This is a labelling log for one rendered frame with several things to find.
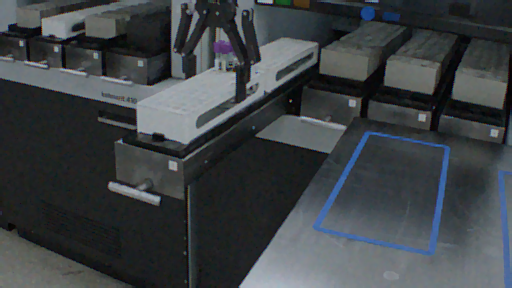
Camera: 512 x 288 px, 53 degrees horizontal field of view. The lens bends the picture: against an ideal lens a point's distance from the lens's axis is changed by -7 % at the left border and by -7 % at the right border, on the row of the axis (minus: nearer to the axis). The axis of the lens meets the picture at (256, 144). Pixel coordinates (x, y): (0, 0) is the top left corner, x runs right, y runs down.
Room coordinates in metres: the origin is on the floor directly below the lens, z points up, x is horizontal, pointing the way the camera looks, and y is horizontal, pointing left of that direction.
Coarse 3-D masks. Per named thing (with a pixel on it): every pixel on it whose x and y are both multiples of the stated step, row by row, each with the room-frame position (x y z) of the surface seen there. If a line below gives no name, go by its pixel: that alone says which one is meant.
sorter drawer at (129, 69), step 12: (120, 48) 1.40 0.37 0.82; (132, 48) 1.38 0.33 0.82; (168, 48) 1.44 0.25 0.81; (108, 60) 1.38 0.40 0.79; (120, 60) 1.37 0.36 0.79; (132, 60) 1.35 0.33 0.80; (144, 60) 1.33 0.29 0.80; (156, 60) 1.37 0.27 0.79; (168, 60) 1.42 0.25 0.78; (108, 72) 1.39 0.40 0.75; (120, 72) 1.37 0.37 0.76; (132, 72) 1.35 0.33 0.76; (144, 72) 1.33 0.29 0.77; (156, 72) 1.37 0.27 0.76; (120, 84) 1.31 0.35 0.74; (132, 84) 1.31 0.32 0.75; (144, 84) 1.33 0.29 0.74
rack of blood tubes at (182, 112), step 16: (192, 80) 0.99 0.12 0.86; (208, 80) 0.98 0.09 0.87; (224, 80) 0.99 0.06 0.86; (256, 80) 1.02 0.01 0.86; (160, 96) 0.89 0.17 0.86; (176, 96) 0.88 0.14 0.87; (192, 96) 0.88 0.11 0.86; (208, 96) 0.89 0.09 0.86; (224, 96) 0.91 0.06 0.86; (256, 96) 1.03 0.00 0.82; (144, 112) 0.83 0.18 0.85; (160, 112) 0.81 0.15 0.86; (176, 112) 0.80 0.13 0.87; (192, 112) 0.81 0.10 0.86; (208, 112) 0.96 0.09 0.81; (224, 112) 0.91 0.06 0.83; (144, 128) 0.83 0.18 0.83; (160, 128) 0.81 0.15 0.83; (176, 128) 0.80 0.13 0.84; (192, 128) 0.81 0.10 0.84; (208, 128) 0.86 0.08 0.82
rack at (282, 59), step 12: (264, 48) 1.26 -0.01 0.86; (276, 48) 1.26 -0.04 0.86; (288, 48) 1.27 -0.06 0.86; (300, 48) 1.28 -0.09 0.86; (312, 48) 1.30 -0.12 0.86; (264, 60) 1.15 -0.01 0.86; (276, 60) 1.16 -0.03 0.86; (288, 60) 1.17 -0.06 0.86; (300, 60) 1.32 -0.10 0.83; (312, 60) 1.32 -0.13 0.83; (276, 72) 1.11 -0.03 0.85; (288, 72) 1.25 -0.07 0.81; (276, 84) 1.11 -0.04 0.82
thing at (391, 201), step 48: (336, 144) 0.82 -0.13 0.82; (384, 144) 0.83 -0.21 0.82; (432, 144) 0.84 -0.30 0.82; (480, 144) 0.85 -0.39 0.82; (336, 192) 0.65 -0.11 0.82; (384, 192) 0.66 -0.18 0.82; (432, 192) 0.66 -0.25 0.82; (480, 192) 0.67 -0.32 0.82; (288, 240) 0.53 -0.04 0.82; (336, 240) 0.53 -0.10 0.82; (384, 240) 0.54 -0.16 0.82; (432, 240) 0.54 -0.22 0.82; (480, 240) 0.54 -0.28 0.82
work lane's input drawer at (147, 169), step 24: (312, 72) 1.29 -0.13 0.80; (264, 96) 1.05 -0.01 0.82; (288, 96) 1.13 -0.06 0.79; (240, 120) 0.94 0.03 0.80; (264, 120) 1.02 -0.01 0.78; (120, 144) 0.80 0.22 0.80; (144, 144) 0.79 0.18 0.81; (168, 144) 0.79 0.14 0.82; (192, 144) 0.80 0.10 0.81; (216, 144) 0.85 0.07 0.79; (240, 144) 0.93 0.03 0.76; (120, 168) 0.81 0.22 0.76; (144, 168) 0.79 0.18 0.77; (168, 168) 0.77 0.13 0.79; (192, 168) 0.78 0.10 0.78; (120, 192) 0.75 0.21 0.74; (144, 192) 0.74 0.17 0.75; (168, 192) 0.77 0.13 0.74
